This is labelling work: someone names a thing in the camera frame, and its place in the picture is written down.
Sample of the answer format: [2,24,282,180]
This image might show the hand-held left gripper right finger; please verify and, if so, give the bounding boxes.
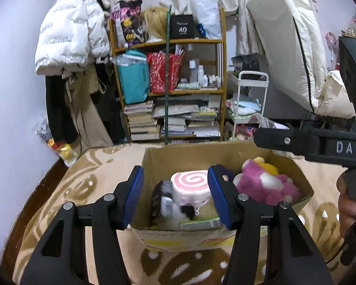
[208,164,333,285]

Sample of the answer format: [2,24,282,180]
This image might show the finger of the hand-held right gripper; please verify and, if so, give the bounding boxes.
[253,123,313,158]

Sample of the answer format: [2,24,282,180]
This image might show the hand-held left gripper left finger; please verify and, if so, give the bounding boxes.
[19,166,145,285]

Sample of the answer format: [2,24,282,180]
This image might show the pink swirl roll plush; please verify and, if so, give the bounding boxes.
[170,169,212,207]

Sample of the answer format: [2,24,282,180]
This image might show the pink bear plush toy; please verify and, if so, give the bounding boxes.
[233,159,302,206]

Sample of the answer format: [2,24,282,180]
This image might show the printed cardboard box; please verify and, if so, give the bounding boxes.
[127,141,315,253]

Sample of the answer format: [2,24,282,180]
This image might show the person's right hand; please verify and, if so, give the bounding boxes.
[337,172,356,239]

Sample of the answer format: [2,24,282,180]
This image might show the dark labelled packet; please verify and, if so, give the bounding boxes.
[151,180,174,220]

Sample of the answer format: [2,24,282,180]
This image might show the yellow plush toy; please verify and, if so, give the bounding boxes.
[253,157,280,176]

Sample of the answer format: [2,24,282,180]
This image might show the green and white box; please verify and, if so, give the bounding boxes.
[179,217,223,231]

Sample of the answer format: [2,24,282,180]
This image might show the black and white plush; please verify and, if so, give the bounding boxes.
[154,203,201,229]

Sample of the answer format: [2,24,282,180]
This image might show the beige patterned rug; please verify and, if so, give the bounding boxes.
[12,145,353,285]

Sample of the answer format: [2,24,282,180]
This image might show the cream duvet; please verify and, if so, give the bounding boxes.
[316,70,356,119]

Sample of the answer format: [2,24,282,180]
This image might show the light blue folded cloth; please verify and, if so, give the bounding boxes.
[227,98,262,116]

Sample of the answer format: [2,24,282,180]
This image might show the white metal cart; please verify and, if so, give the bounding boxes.
[225,71,269,141]

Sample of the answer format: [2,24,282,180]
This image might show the pile of books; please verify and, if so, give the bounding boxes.
[124,93,221,141]

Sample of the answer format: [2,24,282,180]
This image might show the bag of yellow toys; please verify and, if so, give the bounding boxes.
[47,138,78,162]

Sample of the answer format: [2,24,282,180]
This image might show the beige coat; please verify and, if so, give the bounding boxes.
[64,71,113,149]

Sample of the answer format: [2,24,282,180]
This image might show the white mattress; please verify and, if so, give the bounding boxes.
[246,0,328,115]

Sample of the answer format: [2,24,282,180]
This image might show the green pole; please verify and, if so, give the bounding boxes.
[164,4,173,146]

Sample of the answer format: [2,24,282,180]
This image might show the group of small bottles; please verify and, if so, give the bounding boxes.
[179,59,221,91]

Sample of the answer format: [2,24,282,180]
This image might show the black garment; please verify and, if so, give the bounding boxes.
[44,74,78,144]

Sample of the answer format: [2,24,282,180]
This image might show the teal bag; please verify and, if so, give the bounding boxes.
[116,50,151,103]

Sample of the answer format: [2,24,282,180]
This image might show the red patterned bag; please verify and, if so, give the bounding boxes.
[147,52,185,93]

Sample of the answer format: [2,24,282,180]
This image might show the clear plastic bag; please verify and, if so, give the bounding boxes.
[191,0,221,40]

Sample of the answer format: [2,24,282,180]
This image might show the wooden shelf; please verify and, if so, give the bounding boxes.
[108,7,227,143]

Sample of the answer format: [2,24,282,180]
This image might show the black box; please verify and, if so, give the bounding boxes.
[169,14,195,40]

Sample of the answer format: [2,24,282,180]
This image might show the blond wig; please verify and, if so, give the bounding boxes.
[141,6,167,43]

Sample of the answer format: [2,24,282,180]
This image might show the dark printed bag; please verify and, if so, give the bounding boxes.
[111,0,149,48]

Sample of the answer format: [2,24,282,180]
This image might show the white puffer jacket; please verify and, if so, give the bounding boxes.
[35,0,111,76]

